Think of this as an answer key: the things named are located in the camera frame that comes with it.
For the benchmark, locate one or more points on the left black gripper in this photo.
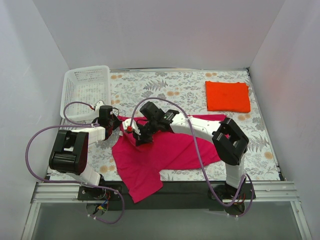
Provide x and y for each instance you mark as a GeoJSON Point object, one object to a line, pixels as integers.
{"type": "Point", "coordinates": [114, 122]}

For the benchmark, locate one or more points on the magenta t shirt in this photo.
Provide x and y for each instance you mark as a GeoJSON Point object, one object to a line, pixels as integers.
{"type": "Point", "coordinates": [139, 166]}

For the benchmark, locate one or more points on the white plastic basket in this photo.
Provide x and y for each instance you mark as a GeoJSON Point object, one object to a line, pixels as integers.
{"type": "Point", "coordinates": [88, 85]}

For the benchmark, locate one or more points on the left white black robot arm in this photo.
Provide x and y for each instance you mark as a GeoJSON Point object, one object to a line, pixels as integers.
{"type": "Point", "coordinates": [70, 150]}

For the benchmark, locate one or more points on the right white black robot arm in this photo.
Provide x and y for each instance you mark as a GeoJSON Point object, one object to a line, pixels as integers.
{"type": "Point", "coordinates": [230, 142]}

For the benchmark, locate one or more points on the floral table mat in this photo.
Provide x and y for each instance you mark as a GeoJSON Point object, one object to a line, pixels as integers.
{"type": "Point", "coordinates": [170, 89]}

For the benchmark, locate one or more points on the folded orange t shirt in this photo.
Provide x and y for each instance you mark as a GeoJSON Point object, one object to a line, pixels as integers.
{"type": "Point", "coordinates": [230, 97]}

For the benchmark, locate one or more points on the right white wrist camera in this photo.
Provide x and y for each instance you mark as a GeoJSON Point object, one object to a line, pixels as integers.
{"type": "Point", "coordinates": [130, 126]}

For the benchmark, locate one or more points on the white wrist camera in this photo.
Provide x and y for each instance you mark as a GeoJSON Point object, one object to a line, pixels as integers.
{"type": "Point", "coordinates": [130, 126]}
{"type": "Point", "coordinates": [98, 105]}

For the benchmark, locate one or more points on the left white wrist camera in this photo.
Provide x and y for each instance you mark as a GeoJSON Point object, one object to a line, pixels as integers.
{"type": "Point", "coordinates": [98, 105]}

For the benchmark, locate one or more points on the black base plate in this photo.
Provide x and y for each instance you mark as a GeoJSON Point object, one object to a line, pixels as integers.
{"type": "Point", "coordinates": [172, 196]}

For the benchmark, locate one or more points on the aluminium frame rail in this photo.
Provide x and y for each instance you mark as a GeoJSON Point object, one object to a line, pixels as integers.
{"type": "Point", "coordinates": [47, 193]}

